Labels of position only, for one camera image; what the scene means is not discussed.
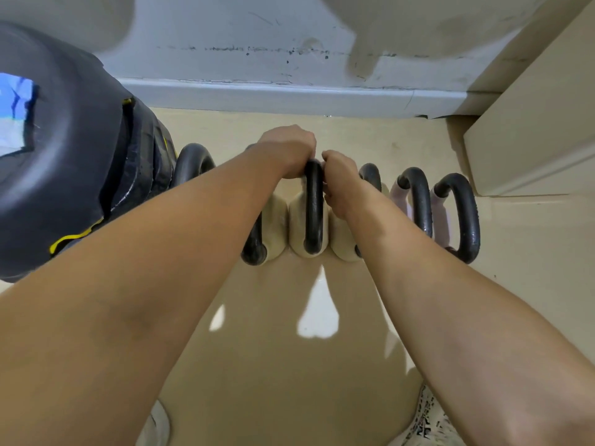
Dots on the person's left hand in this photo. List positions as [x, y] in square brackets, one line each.
[288, 143]

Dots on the person's right hand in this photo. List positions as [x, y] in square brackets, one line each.
[346, 185]

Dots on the person's right fingers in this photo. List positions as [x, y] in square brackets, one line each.
[331, 181]

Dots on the person's left fingers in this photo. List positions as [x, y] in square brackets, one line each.
[300, 164]

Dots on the person's right forearm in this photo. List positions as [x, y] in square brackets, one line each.
[465, 329]

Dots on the person's left forearm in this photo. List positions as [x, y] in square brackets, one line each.
[139, 283]

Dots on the black bag with yellow trim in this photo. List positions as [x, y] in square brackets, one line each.
[146, 157]

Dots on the beige box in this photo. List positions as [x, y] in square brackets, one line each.
[534, 120]

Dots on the large black padded bag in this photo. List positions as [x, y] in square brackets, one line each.
[65, 171]

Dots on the person's white patterned right shoe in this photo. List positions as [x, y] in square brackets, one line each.
[425, 425]

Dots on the person's white left shoe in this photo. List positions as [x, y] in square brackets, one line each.
[155, 427]

